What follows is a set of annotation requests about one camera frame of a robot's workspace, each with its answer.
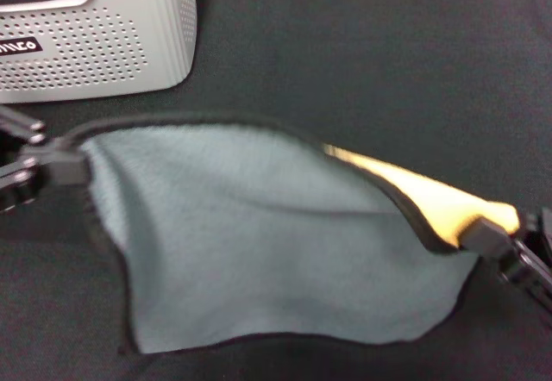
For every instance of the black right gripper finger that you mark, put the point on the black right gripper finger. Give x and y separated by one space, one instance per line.
491 239
542 232

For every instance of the black tablecloth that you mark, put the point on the black tablecloth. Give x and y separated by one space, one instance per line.
345 53

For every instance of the grey yellow towel black trim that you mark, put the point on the grey yellow towel black trim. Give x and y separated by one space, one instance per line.
259 234

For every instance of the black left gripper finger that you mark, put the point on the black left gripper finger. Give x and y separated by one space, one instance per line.
39 183
60 152

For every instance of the grey perforated storage box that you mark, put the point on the grey perforated storage box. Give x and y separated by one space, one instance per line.
86 45

